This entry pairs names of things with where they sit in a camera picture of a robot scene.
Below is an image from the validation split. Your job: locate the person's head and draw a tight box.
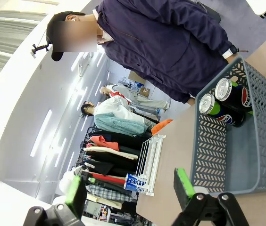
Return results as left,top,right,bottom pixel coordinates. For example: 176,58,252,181
62,13,100,54

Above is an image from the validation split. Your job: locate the person's left forearm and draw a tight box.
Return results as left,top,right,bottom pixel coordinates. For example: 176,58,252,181
206,21,236,58

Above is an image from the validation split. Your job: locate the blue Pocari can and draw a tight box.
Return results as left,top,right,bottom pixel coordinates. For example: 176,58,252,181
123,173,147,192

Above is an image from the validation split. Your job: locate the white wire can dispenser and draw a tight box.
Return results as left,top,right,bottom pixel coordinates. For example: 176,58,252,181
133,134,166,197

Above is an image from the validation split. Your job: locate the grey perforated plastic basket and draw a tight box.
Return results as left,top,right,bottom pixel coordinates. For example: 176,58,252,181
189,55,266,195

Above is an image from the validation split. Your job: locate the black cap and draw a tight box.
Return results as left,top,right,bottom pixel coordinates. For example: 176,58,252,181
46,10,86,62

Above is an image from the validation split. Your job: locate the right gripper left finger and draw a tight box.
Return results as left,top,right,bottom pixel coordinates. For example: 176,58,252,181
23,175,88,226

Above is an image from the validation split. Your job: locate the clothes rack with dark garments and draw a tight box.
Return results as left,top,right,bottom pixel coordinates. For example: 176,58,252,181
75,126,154,203

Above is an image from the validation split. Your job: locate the person in navy jacket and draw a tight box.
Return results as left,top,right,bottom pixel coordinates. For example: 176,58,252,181
95,0,234,104

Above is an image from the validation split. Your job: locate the cardboard box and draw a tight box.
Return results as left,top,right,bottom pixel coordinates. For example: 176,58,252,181
128,70,147,85
138,86,151,97

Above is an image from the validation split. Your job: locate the mannequin in beige trousers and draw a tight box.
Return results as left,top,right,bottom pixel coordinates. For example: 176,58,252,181
99,84,171,111

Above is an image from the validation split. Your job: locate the black Pepsi can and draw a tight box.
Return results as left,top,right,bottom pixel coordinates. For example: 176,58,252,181
215,77,255,116
199,93,246,128

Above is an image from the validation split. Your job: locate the white table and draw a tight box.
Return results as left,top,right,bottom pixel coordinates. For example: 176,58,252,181
245,0,266,19

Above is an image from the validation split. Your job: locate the orange cloth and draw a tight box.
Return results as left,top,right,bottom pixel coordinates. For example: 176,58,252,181
151,119,174,137

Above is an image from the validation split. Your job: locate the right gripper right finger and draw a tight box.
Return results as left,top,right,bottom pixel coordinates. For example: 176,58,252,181
173,167,250,226

